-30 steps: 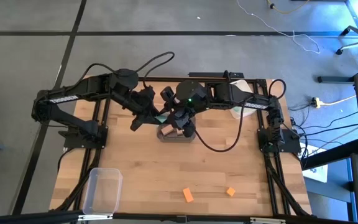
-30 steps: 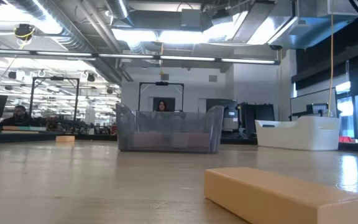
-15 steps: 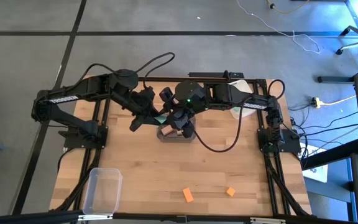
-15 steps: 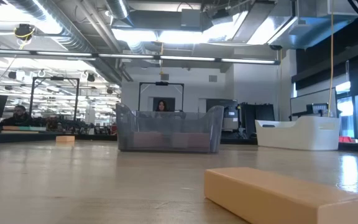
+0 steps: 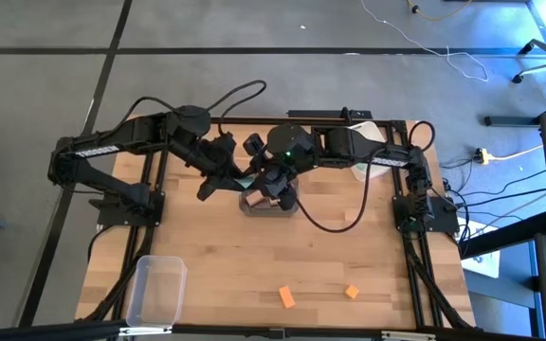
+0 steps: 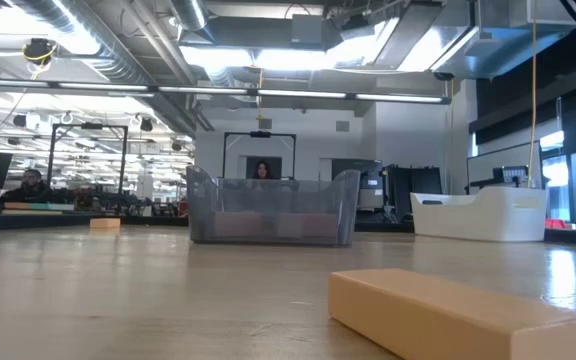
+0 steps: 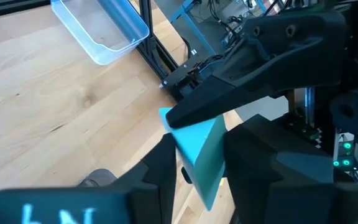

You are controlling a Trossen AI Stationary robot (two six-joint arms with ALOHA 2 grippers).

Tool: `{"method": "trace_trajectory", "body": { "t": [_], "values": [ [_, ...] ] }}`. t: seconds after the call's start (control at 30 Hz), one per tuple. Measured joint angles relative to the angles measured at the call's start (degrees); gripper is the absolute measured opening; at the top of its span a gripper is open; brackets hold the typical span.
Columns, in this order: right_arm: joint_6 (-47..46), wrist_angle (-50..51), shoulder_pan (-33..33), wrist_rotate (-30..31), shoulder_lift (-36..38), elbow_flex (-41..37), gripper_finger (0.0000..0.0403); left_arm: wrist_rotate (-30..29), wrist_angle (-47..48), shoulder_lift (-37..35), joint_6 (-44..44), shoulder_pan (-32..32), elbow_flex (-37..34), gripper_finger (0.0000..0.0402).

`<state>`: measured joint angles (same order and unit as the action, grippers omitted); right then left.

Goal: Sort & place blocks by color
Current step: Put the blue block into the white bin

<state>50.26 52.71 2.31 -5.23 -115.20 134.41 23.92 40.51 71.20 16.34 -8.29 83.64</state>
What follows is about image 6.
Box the person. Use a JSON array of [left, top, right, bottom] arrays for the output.
[[252, 160, 274, 180], [0, 168, 54, 204]]

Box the grey translucent plastic bin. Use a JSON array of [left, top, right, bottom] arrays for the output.
[[185, 164, 362, 247]]

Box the long ceiling light strip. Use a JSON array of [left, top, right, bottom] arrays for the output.
[[0, 77, 452, 105]]

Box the black cabinet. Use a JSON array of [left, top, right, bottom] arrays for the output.
[[386, 165, 443, 224]]

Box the white plastic bin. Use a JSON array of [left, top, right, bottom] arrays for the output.
[[409, 186, 549, 243]]

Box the long orange wooden block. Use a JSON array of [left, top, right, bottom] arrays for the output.
[[327, 268, 576, 360]]

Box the small dark computer monitor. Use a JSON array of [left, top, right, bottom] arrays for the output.
[[492, 165, 529, 187]]

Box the black metal stand frame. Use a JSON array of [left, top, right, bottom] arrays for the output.
[[221, 130, 298, 180], [47, 122, 129, 196]]

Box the silver round ventilation duct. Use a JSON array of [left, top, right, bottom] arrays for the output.
[[170, 0, 210, 32]]

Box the metal air duct box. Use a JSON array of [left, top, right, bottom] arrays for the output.
[[397, 0, 576, 81]]

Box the black aluminium table frame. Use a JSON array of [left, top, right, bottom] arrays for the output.
[[0, 212, 576, 246]]

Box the black reel with yellow cable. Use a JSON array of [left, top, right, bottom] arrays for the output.
[[21, 38, 58, 66]]

